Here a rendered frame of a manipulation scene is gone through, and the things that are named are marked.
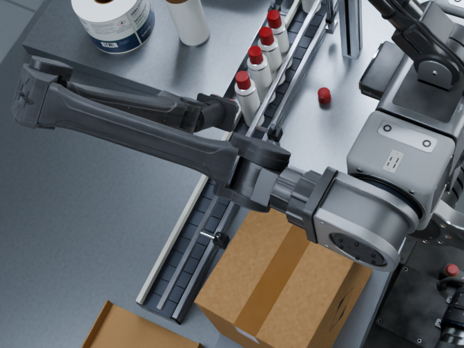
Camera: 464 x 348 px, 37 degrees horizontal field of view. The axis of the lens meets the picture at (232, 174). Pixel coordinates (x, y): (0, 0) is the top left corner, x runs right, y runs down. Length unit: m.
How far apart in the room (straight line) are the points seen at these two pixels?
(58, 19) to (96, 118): 1.16
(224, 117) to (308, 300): 0.47
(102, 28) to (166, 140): 0.93
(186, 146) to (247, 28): 0.96
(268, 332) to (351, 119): 0.71
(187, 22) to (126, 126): 0.87
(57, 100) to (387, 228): 0.52
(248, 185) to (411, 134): 0.26
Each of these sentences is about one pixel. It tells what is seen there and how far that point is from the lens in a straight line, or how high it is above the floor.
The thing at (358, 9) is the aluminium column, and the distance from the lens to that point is 1.82.
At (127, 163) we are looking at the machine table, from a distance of 1.90.
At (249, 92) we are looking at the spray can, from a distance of 1.66.
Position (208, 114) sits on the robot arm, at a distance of 1.49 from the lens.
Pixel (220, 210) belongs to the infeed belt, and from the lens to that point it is 1.71.
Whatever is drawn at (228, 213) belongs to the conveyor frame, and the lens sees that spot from 1.71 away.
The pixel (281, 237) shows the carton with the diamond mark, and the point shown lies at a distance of 1.40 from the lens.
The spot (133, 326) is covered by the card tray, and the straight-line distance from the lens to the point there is 1.72.
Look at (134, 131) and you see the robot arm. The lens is 1.06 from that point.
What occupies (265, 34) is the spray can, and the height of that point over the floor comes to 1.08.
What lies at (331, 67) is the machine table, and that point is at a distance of 1.94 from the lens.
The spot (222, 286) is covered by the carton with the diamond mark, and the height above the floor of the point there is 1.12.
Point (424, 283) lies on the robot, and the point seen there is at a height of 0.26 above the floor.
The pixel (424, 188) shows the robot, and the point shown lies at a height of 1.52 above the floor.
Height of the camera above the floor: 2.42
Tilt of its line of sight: 62 degrees down
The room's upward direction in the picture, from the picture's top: 23 degrees counter-clockwise
